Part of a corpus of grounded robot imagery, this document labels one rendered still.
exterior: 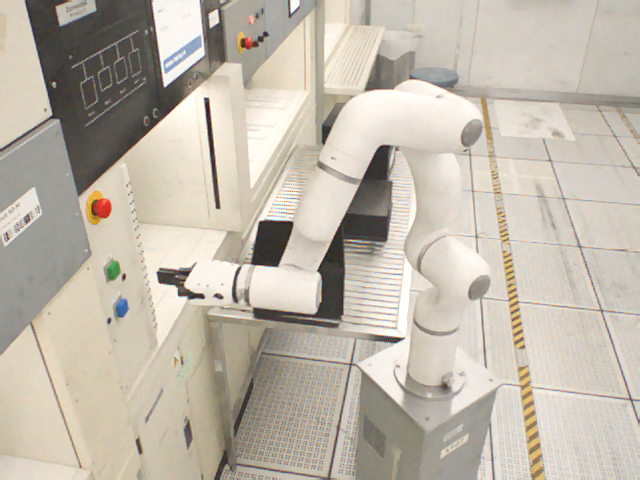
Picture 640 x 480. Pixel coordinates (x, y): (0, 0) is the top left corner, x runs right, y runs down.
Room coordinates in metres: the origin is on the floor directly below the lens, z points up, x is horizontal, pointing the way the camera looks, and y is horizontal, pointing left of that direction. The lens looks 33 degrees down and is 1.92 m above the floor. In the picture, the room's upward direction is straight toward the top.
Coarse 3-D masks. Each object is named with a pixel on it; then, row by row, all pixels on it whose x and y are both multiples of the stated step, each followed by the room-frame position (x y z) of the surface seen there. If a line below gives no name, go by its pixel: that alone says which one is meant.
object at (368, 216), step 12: (372, 180) 2.09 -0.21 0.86; (384, 180) 2.09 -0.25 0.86; (360, 192) 1.99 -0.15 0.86; (372, 192) 1.99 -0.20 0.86; (384, 192) 1.99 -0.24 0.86; (360, 204) 1.90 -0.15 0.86; (372, 204) 1.90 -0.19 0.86; (384, 204) 1.90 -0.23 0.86; (348, 216) 1.83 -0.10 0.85; (360, 216) 1.83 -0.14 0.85; (372, 216) 1.82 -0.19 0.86; (384, 216) 1.81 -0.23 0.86; (348, 228) 1.83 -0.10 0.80; (360, 228) 1.83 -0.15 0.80; (372, 228) 1.82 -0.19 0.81; (384, 228) 1.81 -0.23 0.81; (384, 240) 1.81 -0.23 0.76
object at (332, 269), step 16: (272, 224) 1.66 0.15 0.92; (288, 224) 1.66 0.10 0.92; (256, 240) 1.56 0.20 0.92; (272, 240) 1.66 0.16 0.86; (288, 240) 1.66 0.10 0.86; (336, 240) 1.66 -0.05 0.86; (256, 256) 1.53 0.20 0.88; (272, 256) 1.66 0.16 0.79; (336, 256) 1.66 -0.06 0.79; (320, 272) 1.39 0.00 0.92; (336, 272) 1.39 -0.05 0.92; (336, 288) 1.39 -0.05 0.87; (320, 304) 1.39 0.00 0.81; (336, 304) 1.39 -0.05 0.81
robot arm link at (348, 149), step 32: (384, 96) 1.03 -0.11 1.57; (416, 96) 1.04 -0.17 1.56; (448, 96) 1.07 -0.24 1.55; (352, 128) 0.99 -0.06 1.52; (384, 128) 1.00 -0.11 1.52; (416, 128) 1.01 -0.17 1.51; (448, 128) 1.00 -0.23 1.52; (480, 128) 1.02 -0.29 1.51; (320, 160) 0.99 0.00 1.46; (352, 160) 0.97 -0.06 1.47
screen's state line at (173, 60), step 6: (198, 36) 1.62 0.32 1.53; (192, 42) 1.57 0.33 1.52; (198, 42) 1.61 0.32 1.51; (180, 48) 1.49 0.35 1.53; (186, 48) 1.53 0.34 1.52; (192, 48) 1.57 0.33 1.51; (198, 48) 1.61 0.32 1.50; (174, 54) 1.45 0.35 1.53; (180, 54) 1.49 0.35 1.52; (186, 54) 1.53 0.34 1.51; (168, 60) 1.42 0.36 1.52; (174, 60) 1.45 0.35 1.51; (180, 60) 1.48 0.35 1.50; (168, 66) 1.41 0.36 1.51; (174, 66) 1.44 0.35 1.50; (168, 72) 1.41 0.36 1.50
